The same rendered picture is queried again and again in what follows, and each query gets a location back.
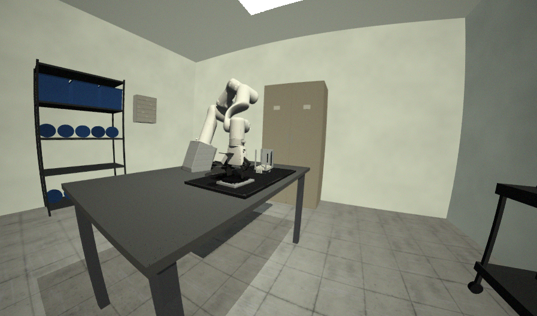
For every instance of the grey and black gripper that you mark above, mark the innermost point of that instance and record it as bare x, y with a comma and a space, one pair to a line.
238, 159

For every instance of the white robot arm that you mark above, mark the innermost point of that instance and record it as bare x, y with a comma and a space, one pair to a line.
225, 109

